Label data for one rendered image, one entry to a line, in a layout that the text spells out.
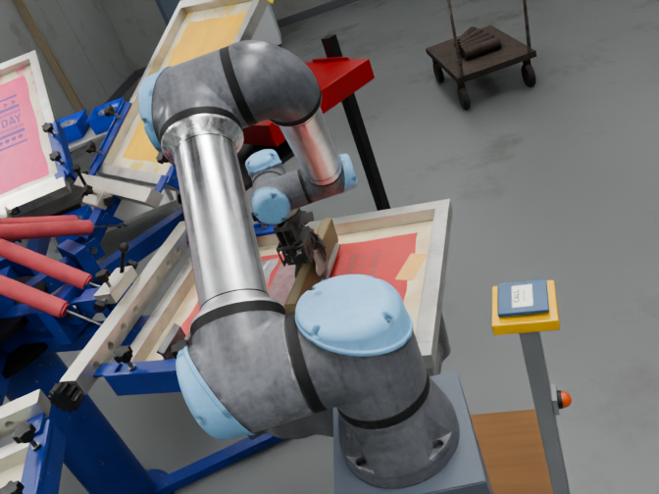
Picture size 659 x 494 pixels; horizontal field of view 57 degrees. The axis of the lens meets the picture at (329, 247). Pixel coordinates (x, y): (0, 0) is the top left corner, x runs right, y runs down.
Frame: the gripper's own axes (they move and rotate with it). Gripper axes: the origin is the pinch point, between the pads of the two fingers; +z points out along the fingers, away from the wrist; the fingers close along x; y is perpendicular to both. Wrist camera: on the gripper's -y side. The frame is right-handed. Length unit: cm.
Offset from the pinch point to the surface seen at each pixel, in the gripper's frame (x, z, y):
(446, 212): 31.2, 2.0, -20.9
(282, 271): -14.3, 5.2, -9.7
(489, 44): 29, 78, -353
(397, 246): 17.9, 5.4, -13.7
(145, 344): -43.4, 1.3, 18.3
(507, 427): 31, 99, -26
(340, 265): 3.0, 5.2, -8.8
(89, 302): -68, -4, 4
